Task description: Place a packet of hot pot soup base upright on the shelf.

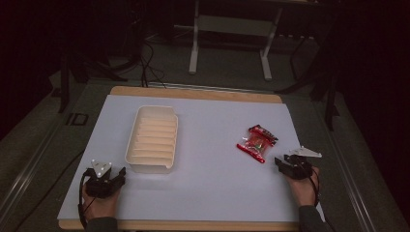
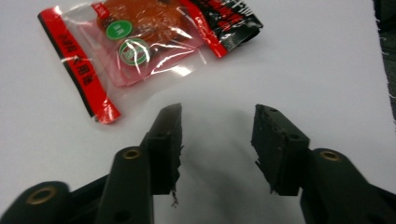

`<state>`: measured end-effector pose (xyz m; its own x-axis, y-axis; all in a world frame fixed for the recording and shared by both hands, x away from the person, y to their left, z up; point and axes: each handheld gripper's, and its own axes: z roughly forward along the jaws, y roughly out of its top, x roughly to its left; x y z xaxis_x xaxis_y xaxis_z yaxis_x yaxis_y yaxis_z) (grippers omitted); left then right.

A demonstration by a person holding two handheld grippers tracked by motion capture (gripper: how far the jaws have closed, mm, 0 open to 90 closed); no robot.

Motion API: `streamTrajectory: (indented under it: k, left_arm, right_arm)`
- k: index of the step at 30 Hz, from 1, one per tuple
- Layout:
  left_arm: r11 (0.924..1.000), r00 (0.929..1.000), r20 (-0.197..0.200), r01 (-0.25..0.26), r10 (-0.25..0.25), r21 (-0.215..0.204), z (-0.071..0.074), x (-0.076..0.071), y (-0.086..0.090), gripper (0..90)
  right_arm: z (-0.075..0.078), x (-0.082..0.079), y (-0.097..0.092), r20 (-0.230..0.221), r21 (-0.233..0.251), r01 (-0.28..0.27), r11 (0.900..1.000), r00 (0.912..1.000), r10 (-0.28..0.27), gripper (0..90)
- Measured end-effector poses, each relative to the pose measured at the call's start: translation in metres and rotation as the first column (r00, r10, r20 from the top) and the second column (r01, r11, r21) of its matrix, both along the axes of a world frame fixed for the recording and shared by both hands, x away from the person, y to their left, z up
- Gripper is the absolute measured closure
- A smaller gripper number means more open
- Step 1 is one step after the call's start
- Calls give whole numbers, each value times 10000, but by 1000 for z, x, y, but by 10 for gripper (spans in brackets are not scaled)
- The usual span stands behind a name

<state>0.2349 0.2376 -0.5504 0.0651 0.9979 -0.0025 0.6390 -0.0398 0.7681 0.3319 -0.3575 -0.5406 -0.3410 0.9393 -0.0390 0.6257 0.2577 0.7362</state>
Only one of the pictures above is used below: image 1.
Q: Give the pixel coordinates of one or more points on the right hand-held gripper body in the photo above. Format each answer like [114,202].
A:
[298,164]

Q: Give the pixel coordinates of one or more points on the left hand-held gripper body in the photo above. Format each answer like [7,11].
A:
[100,182]

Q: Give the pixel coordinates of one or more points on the red snack packet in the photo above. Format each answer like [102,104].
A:
[257,143]

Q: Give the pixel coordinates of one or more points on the white ribbed plastic tray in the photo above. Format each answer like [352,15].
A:
[152,139]

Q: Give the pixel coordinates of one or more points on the person's left hand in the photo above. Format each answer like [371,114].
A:
[100,208]

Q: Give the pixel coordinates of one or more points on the person's right hand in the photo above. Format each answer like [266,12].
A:
[303,190]

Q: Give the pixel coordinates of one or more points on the white table mat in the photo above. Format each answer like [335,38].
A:
[199,161]

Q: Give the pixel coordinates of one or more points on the black stand legs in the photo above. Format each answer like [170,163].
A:
[322,77]

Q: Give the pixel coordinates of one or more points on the white metal stand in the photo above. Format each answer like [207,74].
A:
[232,35]

